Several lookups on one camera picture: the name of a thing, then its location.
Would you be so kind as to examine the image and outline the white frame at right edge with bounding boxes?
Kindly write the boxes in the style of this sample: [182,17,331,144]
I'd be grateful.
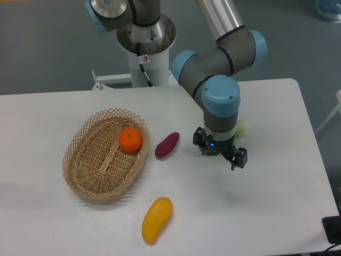
[314,90,340,140]

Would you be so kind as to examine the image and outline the purple sweet potato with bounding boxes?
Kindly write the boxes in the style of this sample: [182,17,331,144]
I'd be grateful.
[155,132,180,158]

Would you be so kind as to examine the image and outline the green bok choy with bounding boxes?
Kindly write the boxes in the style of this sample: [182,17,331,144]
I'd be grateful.
[206,120,250,156]

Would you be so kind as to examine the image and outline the woven wicker basket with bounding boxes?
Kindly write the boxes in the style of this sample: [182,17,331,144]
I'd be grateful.
[62,108,149,201]

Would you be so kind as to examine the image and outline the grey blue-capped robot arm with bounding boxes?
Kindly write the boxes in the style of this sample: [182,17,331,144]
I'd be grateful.
[85,1,267,168]

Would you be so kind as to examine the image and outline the blue bag in corner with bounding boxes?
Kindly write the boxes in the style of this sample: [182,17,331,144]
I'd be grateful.
[315,0,340,23]

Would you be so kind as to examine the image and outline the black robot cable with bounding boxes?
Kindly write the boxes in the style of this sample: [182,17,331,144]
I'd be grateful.
[136,42,155,87]

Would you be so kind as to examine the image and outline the yellow mango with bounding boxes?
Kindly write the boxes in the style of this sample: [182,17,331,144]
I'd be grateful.
[141,197,173,245]

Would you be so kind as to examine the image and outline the black device at table edge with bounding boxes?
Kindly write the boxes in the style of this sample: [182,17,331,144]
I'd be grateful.
[322,215,340,244]

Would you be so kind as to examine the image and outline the orange fruit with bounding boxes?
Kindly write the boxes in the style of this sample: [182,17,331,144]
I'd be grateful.
[118,127,142,151]

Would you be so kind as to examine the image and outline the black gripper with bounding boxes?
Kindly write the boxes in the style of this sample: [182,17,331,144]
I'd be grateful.
[193,127,248,171]

